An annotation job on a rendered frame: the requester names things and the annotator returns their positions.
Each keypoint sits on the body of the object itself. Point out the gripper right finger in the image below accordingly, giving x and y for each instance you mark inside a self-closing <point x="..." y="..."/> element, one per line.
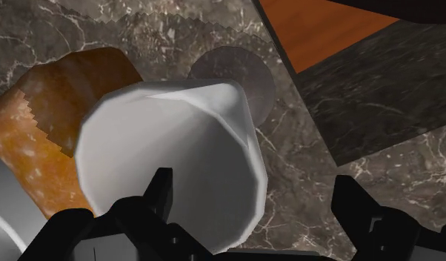
<point x="360" y="217"/>

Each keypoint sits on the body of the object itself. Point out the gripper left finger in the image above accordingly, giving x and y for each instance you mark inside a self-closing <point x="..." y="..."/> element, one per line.
<point x="136" y="220"/>

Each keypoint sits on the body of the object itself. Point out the white cup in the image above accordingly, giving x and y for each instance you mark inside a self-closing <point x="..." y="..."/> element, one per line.
<point x="165" y="137"/>

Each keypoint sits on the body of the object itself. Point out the white round dish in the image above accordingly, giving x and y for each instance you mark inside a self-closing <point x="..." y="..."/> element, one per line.
<point x="10" y="195"/>

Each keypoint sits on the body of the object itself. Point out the brown bread loaf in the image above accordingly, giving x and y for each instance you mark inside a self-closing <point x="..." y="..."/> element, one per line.
<point x="53" y="108"/>

